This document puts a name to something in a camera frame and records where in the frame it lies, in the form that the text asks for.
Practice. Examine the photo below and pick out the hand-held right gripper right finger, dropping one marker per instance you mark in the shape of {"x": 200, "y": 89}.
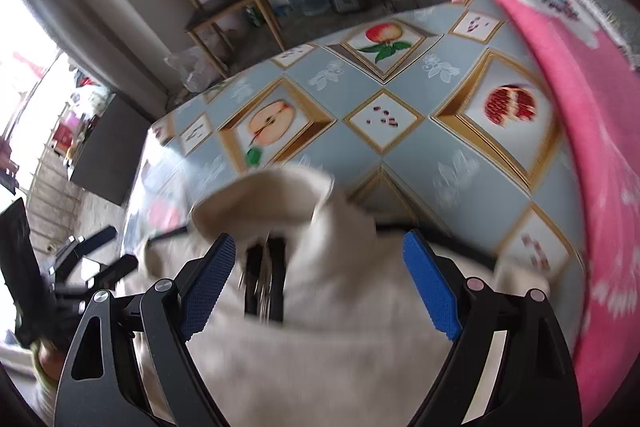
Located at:
{"x": 432, "y": 287}

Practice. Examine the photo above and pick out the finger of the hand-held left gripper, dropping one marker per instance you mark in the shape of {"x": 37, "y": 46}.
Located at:
{"x": 117, "y": 271}
{"x": 97, "y": 239}

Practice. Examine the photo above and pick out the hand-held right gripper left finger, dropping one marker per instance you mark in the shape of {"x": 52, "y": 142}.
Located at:
{"x": 210, "y": 287}

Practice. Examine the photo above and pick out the large cream garment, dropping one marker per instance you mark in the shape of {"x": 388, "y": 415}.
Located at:
{"x": 340, "y": 347}

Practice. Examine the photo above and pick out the person's left forearm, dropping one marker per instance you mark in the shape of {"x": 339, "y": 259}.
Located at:
{"x": 47, "y": 362}

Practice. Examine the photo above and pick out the window railing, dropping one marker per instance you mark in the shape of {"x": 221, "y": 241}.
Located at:
{"x": 45, "y": 167}

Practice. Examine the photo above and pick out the dark grey cabinet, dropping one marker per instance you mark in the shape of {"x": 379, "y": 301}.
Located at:
{"x": 112, "y": 147}

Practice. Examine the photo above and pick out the fruit print tablecloth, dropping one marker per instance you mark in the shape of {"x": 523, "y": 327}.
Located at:
{"x": 400, "y": 157}

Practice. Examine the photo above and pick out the pink floral blanket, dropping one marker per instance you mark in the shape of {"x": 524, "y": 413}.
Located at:
{"x": 600, "y": 207}

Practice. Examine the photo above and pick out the clear plastic bag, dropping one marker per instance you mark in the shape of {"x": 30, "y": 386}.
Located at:
{"x": 195, "y": 72}

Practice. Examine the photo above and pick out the grey curtain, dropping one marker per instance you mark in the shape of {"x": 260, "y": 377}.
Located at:
{"x": 100, "y": 17}

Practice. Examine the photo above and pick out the wooden chair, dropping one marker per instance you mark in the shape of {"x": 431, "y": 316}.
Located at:
{"x": 225, "y": 2}

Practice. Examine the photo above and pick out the green bottle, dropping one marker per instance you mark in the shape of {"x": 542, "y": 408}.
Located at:
{"x": 255, "y": 16}

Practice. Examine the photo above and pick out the silver sequin cushion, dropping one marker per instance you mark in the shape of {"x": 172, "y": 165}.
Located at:
{"x": 620, "y": 17}

